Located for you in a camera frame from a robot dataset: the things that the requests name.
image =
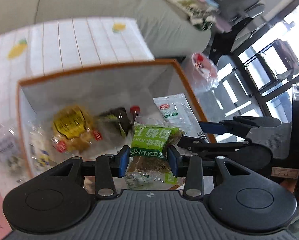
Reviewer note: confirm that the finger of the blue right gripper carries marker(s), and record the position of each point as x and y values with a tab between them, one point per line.
213	128

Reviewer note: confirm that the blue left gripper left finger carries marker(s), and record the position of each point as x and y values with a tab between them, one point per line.
104	169

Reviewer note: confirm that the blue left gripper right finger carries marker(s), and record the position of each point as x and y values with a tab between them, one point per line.
191	167

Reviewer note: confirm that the green raisin packet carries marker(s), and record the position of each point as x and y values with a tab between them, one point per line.
149	167

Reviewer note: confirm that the grey foil snack pouch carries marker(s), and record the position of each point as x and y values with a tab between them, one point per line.
176	109

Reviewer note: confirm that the yellow waffle cookie pack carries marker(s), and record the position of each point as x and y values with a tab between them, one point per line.
74	130

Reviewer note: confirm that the dark plum candy bag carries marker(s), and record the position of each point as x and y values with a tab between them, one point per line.
116	117

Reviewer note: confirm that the white blue snack bag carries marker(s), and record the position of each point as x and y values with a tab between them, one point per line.
41	150

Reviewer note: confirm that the yogurt hawthorn balls bag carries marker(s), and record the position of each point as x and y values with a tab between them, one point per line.
11	158

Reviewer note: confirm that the magazines on sofa arm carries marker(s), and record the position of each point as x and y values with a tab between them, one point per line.
200	13

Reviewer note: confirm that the orange cardboard box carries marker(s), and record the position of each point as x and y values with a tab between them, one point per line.
97	110

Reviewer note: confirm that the beige fabric sofa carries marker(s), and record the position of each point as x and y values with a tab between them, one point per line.
164	27

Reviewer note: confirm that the grey office chair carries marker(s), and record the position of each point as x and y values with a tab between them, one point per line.
232	10

